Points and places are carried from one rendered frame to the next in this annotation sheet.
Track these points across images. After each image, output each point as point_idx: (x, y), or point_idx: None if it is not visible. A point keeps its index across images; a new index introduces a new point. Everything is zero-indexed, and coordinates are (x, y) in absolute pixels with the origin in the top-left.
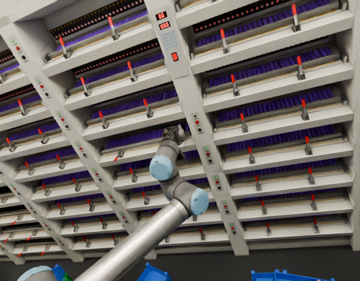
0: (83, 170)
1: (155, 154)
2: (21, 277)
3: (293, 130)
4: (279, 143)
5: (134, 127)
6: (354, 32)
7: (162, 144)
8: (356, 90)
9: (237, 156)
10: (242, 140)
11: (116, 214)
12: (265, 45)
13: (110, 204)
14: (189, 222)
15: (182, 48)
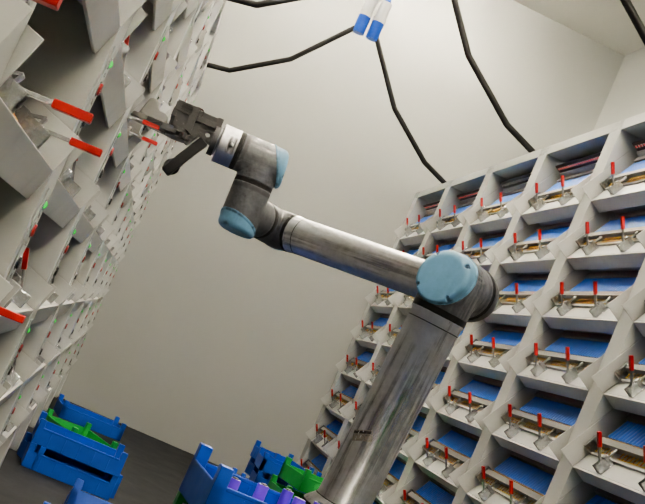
0: (108, 125)
1: (262, 141)
2: (462, 254)
3: (119, 184)
4: None
5: (156, 67)
6: (177, 77)
7: (238, 129)
8: (145, 149)
9: None
10: None
11: (23, 332)
12: (187, 43)
13: (47, 281)
14: (11, 387)
15: None
